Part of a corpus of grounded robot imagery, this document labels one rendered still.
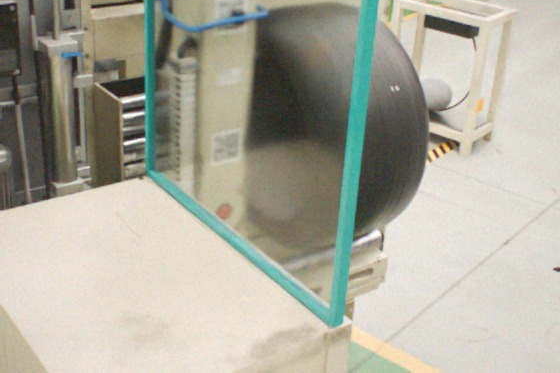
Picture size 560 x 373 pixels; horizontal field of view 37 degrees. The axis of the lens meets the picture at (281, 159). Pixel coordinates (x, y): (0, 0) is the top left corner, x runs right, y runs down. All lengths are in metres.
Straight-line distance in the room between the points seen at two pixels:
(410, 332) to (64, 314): 2.32
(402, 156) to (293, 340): 0.79
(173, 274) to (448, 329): 2.26
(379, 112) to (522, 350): 1.80
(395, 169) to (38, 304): 0.91
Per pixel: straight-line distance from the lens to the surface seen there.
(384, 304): 3.53
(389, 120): 1.83
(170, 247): 1.36
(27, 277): 1.31
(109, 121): 2.19
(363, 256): 2.15
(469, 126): 4.88
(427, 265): 3.83
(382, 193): 1.88
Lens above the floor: 1.97
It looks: 25 degrees down
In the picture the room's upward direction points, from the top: 4 degrees clockwise
